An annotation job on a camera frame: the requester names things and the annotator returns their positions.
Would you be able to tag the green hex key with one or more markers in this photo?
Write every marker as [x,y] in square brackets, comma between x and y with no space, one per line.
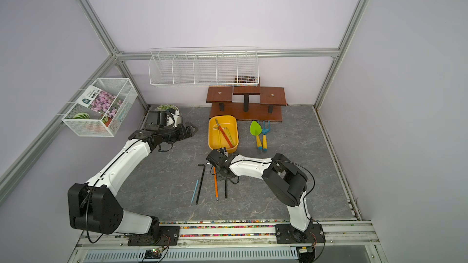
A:
[231,139]

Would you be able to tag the teal garden fork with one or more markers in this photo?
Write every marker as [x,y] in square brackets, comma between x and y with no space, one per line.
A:
[266,128]

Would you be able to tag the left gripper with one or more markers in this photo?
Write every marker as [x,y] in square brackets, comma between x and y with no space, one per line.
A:
[183,135]

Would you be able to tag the green garden trowel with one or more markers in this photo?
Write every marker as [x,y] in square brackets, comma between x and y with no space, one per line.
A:
[256,130]

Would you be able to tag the flower seed packet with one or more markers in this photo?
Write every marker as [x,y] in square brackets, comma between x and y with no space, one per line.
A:
[100,101]

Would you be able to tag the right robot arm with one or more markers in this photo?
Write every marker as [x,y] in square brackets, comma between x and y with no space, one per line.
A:
[283,177]

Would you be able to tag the aluminium mounting rail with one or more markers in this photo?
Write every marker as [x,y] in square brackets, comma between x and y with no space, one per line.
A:
[244,241]

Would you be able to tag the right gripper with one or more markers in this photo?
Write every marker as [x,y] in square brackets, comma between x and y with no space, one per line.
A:
[219,175]

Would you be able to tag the small black hex key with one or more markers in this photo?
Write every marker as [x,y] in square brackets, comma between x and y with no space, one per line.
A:
[200,182]

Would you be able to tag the brown wooden stand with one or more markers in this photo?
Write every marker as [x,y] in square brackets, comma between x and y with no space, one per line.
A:
[247,103]

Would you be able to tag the white potted green plant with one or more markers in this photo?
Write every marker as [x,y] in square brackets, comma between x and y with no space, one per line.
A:
[168,107]

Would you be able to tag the white wire side basket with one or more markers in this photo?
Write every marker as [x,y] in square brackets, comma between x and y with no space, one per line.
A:
[86,123]

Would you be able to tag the yellow hex key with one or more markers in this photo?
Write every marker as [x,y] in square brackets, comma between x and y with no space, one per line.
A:
[220,139]

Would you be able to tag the long white wire basket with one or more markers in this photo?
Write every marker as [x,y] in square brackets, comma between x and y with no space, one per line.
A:
[204,66]

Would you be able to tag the yellow plastic storage box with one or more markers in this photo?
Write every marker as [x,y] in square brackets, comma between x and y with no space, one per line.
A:
[225,121]

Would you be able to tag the orange hex key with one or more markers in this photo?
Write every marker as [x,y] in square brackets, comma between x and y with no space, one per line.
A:
[213,171]

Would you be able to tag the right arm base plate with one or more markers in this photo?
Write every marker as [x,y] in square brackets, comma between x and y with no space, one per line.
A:
[299,233]

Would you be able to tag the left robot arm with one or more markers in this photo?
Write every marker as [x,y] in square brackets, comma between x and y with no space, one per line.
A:
[93,205]

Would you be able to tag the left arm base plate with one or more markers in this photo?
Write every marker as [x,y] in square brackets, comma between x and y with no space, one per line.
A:
[157,236]

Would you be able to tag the red hex key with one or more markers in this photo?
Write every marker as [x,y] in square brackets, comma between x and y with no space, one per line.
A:
[223,132]

